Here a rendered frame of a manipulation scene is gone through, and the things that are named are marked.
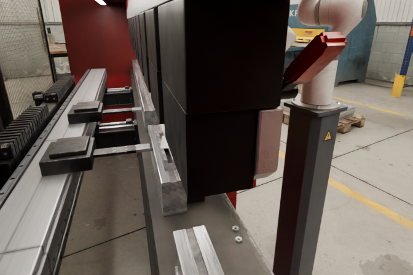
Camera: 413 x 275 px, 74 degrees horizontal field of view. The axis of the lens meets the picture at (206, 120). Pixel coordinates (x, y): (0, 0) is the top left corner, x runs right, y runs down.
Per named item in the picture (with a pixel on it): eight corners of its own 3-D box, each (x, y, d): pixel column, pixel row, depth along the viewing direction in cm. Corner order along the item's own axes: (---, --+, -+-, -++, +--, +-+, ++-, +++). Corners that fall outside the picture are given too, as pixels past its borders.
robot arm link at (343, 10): (311, 55, 115) (319, -7, 107) (360, 59, 104) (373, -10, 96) (300, 58, 107) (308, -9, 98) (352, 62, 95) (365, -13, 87)
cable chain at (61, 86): (59, 102, 116) (57, 92, 115) (43, 102, 115) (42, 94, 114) (75, 81, 156) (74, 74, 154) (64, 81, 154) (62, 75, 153)
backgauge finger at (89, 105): (145, 118, 102) (144, 104, 100) (68, 124, 95) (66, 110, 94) (142, 108, 113) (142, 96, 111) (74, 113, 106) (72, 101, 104)
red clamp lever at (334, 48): (348, 26, 21) (287, 86, 30) (302, 26, 20) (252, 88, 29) (357, 46, 20) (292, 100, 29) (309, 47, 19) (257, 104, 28)
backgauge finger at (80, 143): (155, 162, 70) (154, 144, 68) (41, 177, 63) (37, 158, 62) (150, 143, 81) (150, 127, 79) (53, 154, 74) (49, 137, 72)
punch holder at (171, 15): (276, 187, 26) (295, -3, 20) (188, 202, 24) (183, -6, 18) (224, 130, 40) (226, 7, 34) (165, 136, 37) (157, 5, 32)
